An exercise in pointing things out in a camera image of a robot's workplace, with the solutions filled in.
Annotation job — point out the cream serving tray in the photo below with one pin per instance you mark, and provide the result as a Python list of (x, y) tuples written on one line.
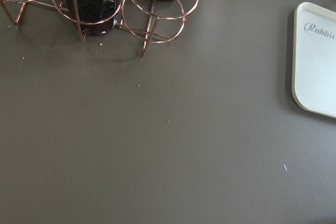
[(313, 64)]

